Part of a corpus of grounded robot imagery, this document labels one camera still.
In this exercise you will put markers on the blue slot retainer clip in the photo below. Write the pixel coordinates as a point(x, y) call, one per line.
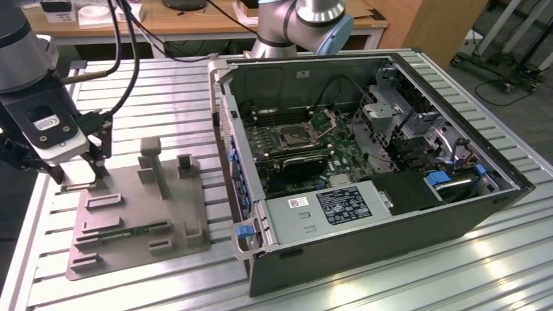
point(232, 152)

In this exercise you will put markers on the silver metal drive cage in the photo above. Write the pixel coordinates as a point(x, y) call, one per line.
point(384, 113)

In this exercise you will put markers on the black RAM slot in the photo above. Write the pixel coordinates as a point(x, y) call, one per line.
point(283, 122)
point(280, 118)
point(279, 114)
point(276, 110)

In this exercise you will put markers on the grey power supply unit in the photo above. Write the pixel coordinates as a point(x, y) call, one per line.
point(297, 223)

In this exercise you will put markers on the flat cardboard sheet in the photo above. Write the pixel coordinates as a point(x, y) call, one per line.
point(365, 9)

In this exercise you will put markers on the white box with black top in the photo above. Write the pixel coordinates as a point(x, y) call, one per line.
point(56, 13)

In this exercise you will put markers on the grey parts rack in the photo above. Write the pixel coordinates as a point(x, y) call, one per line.
point(137, 201)

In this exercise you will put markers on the wooden cabinet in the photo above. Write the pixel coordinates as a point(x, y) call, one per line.
point(432, 29)

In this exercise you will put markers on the black wheeled equipment stand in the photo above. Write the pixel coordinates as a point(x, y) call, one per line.
point(463, 60)

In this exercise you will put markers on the thin metal locking lever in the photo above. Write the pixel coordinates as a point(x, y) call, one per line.
point(273, 120)

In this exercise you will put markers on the small blue bay tab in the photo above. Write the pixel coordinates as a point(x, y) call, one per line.
point(480, 171)

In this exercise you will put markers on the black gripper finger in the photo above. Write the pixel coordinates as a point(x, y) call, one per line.
point(103, 145)
point(29, 160)

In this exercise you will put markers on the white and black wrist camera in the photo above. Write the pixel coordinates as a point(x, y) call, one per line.
point(60, 145)

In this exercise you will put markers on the blue case latch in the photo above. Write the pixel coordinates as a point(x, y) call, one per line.
point(244, 232)

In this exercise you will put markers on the green RAM stick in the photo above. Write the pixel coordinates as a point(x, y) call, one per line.
point(123, 234)

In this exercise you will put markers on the open cardboard box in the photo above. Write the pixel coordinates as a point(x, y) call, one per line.
point(247, 14)

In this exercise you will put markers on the silver chipset heatsink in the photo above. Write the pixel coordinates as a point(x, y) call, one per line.
point(343, 180)

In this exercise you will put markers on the black disk bay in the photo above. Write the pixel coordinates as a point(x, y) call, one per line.
point(405, 194)

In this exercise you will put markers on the CPU socket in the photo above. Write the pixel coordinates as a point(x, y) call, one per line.
point(296, 136)

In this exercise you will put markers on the white round roll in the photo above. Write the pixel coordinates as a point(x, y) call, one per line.
point(92, 14)

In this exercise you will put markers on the wooden desk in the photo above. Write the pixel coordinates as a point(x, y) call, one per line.
point(195, 22)

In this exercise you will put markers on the green motherboard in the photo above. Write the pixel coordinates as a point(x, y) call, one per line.
point(341, 155)

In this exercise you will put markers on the small white box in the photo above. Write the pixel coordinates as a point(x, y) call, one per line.
point(137, 10)

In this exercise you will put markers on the black open PC case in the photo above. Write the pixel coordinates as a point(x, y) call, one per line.
point(388, 246)

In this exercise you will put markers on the black graphics card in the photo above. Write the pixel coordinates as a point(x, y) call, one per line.
point(303, 168)

